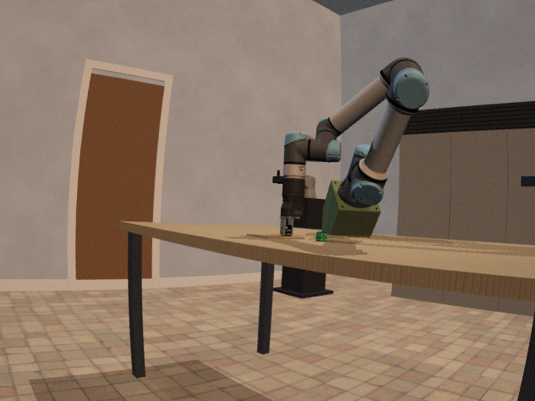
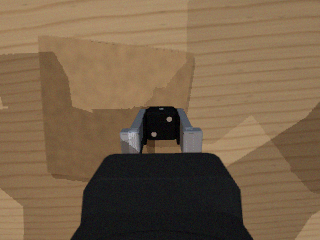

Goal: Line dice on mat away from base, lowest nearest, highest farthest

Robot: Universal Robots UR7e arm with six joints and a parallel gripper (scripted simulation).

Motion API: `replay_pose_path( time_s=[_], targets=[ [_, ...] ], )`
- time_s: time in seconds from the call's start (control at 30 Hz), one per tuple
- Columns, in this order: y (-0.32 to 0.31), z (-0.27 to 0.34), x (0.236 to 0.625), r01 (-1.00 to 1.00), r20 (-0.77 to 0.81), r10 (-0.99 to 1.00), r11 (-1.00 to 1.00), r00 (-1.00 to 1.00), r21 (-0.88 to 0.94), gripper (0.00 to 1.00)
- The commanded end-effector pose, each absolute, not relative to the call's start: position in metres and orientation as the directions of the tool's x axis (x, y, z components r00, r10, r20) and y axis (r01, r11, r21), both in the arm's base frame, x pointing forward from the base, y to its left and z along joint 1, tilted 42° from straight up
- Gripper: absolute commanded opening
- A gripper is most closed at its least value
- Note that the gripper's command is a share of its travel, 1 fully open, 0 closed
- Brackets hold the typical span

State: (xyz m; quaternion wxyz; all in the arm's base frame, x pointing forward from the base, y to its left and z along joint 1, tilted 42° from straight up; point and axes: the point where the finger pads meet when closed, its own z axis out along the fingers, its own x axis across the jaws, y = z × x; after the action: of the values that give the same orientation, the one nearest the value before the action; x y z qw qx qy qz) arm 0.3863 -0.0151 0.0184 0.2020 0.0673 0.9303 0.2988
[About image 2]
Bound tan cork mat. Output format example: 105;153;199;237
38;36;194;178

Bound black die with white pips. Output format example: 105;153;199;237
146;106;176;140

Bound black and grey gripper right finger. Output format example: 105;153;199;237
175;108;203;153

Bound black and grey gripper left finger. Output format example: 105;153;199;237
120;109;148;154

